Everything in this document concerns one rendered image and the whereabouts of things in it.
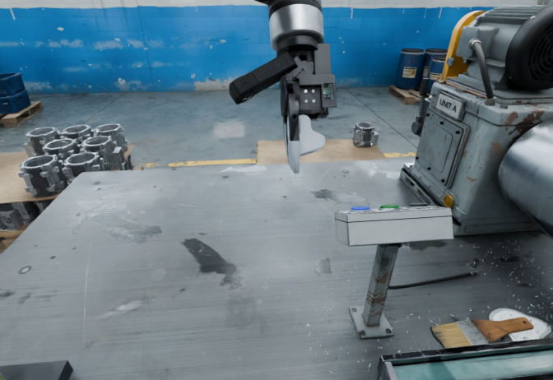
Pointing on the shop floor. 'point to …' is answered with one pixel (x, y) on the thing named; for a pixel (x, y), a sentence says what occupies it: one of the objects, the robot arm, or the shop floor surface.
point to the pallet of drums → (416, 72)
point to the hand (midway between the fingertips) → (291, 165)
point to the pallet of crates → (20, 108)
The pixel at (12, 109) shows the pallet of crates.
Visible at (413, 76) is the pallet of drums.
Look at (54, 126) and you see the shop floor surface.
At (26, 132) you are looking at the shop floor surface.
